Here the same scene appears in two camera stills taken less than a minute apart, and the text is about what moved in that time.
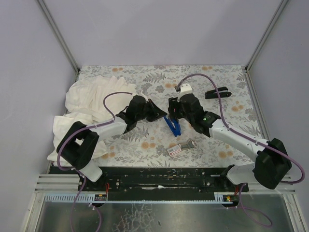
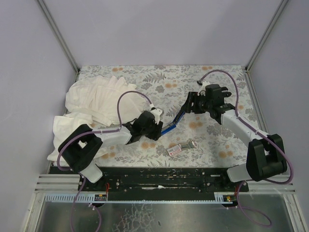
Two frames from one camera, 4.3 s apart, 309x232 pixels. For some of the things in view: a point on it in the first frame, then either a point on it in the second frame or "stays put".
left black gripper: (149, 110) -> (157, 131)
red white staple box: (174, 150) stays put
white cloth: (84, 101) stays put
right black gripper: (173, 109) -> (190, 103)
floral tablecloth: (223, 91) stays put
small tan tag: (190, 144) stays put
